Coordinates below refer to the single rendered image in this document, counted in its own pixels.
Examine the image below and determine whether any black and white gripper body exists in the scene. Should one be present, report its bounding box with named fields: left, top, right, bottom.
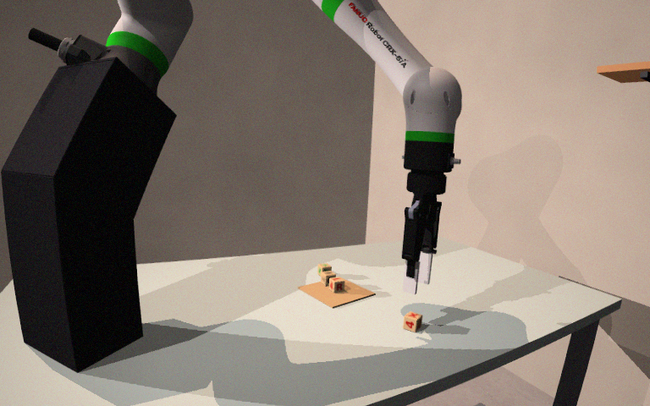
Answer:
left=406, top=172, right=447, bottom=222

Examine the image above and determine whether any tan square mat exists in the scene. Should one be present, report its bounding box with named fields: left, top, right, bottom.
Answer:
left=298, top=279, right=376, bottom=308

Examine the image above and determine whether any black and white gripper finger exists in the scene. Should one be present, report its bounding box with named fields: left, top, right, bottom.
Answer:
left=402, top=200, right=432, bottom=294
left=418, top=201, right=442, bottom=284

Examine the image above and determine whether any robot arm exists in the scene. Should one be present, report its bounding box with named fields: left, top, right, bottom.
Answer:
left=28, top=0, right=462, bottom=175

